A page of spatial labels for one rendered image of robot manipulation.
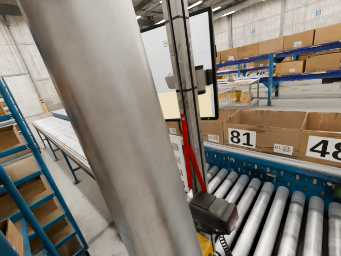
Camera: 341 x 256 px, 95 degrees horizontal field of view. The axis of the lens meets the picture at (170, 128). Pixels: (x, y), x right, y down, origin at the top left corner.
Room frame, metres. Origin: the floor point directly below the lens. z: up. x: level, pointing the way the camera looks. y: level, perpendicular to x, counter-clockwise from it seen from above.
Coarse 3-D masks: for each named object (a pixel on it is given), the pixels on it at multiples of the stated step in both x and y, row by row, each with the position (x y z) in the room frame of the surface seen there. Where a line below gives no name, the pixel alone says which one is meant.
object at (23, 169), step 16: (0, 80) 0.98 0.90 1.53; (16, 112) 0.98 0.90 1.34; (16, 144) 1.01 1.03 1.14; (32, 144) 0.97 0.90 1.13; (32, 160) 1.17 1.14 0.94; (16, 176) 0.94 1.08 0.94; (32, 176) 0.93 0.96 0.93; (48, 176) 0.97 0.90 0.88; (0, 192) 0.82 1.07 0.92; (48, 192) 0.99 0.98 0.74; (16, 208) 0.87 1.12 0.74; (32, 208) 0.87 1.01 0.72; (64, 208) 0.97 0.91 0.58; (48, 224) 0.89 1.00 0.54; (64, 240) 0.91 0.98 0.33
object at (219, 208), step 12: (204, 192) 0.34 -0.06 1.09; (192, 204) 0.32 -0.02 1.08; (204, 204) 0.30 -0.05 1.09; (216, 204) 0.29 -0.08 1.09; (228, 204) 0.29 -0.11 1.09; (192, 216) 0.31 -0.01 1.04; (204, 216) 0.28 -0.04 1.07; (216, 216) 0.26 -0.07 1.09; (228, 216) 0.26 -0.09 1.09; (204, 228) 0.30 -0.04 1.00; (216, 228) 0.26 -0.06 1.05; (228, 228) 0.25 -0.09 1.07
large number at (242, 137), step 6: (228, 132) 0.91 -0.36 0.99; (234, 132) 0.88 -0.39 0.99; (240, 132) 0.85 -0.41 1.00; (246, 132) 0.83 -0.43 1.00; (252, 132) 0.80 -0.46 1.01; (234, 138) 0.88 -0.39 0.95; (240, 138) 0.85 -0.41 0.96; (246, 138) 0.83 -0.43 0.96; (252, 138) 0.80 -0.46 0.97; (240, 144) 0.85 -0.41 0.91; (246, 144) 0.83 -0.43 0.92; (252, 144) 0.80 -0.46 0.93
